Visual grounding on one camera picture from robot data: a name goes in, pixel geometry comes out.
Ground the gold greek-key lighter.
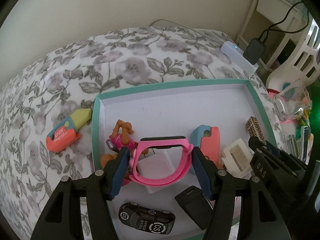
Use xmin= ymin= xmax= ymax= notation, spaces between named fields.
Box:
xmin=246 ymin=116 xmax=266 ymax=145

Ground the coral blue toy knife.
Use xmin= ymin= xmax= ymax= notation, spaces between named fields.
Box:
xmin=189 ymin=125 xmax=220 ymax=166

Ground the floral fleece blanket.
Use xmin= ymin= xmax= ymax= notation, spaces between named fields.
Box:
xmin=1 ymin=27 xmax=281 ymax=239

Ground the white hair claw clip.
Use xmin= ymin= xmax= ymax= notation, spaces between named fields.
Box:
xmin=221 ymin=138 xmax=253 ymax=178

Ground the pink puppy toy figure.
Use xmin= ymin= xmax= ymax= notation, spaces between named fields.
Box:
xmin=100 ymin=120 xmax=158 ymax=186

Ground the black plugged charger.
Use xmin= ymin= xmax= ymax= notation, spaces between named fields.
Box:
xmin=243 ymin=38 xmax=266 ymax=65

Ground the white usb charger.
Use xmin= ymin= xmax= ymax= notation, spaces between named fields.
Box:
xmin=137 ymin=149 xmax=175 ymax=179

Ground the black toy car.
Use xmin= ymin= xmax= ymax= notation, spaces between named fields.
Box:
xmin=118 ymin=202 xmax=176 ymax=235

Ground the teal shallow box tray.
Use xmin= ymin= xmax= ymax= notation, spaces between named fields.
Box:
xmin=92 ymin=79 xmax=280 ymax=239

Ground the clear glass mug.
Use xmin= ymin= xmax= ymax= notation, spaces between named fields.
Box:
xmin=272 ymin=79 xmax=312 ymax=121

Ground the white power strip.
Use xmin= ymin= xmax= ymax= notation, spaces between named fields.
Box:
xmin=220 ymin=41 xmax=258 ymax=76

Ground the pink kids watch band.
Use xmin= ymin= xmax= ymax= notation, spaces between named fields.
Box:
xmin=129 ymin=136 xmax=194 ymax=187

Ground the grey clip tool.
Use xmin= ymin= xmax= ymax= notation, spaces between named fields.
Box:
xmin=284 ymin=134 xmax=303 ymax=160

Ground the black power adapter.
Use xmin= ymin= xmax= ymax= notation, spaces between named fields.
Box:
xmin=175 ymin=185 xmax=213 ymax=230

